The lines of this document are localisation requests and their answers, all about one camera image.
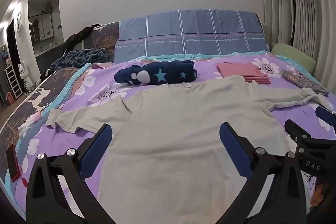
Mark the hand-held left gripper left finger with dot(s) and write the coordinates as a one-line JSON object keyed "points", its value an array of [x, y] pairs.
{"points": [[101, 140]]}

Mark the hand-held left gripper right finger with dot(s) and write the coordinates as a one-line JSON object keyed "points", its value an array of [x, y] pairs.
{"points": [[232, 145]]}

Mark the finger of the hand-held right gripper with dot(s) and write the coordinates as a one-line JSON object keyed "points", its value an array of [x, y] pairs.
{"points": [[298, 133], [325, 115]]}

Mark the pink folded clothes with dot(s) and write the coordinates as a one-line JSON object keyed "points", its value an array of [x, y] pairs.
{"points": [[241, 70]]}

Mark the person's right hand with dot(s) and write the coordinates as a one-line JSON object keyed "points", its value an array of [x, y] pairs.
{"points": [[317, 195]]}

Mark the purple floral bedsheet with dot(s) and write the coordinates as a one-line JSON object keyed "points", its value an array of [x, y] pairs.
{"points": [[65, 142]]}

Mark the floral patterned cloth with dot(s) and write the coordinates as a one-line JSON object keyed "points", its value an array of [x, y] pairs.
{"points": [[302, 79]]}

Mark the green pillow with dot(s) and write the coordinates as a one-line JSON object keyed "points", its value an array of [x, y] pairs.
{"points": [[291, 54]]}

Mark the dark patterned quilt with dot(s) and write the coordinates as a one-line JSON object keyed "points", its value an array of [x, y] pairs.
{"points": [[23, 113]]}

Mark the blue fluffy blanket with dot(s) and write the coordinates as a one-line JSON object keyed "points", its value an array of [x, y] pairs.
{"points": [[78, 57]]}

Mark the navy star-print folded garment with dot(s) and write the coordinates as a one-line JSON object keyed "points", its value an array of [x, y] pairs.
{"points": [[157, 73]]}

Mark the red phone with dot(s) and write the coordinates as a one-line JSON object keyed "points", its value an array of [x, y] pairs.
{"points": [[12, 163]]}

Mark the white cat figurine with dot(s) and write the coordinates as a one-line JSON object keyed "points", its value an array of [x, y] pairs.
{"points": [[26, 77]]}

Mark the white curtain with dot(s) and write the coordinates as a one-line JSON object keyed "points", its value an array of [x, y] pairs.
{"points": [[309, 16]]}

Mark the red bag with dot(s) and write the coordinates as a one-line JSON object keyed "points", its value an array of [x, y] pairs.
{"points": [[10, 97]]}

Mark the black garment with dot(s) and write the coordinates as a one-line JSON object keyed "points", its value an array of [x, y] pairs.
{"points": [[78, 36]]}

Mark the blue plaid pillow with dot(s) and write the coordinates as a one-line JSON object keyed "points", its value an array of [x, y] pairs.
{"points": [[197, 32]]}

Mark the white wall clock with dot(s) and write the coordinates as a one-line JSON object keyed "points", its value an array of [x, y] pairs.
{"points": [[19, 27]]}

